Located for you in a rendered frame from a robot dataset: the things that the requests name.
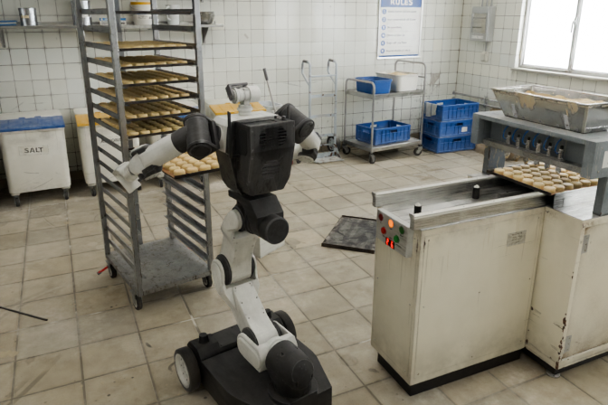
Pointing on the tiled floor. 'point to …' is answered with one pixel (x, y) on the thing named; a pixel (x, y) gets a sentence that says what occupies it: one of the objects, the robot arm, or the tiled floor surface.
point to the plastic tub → (264, 248)
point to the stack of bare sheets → (353, 234)
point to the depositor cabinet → (568, 288)
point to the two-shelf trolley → (392, 117)
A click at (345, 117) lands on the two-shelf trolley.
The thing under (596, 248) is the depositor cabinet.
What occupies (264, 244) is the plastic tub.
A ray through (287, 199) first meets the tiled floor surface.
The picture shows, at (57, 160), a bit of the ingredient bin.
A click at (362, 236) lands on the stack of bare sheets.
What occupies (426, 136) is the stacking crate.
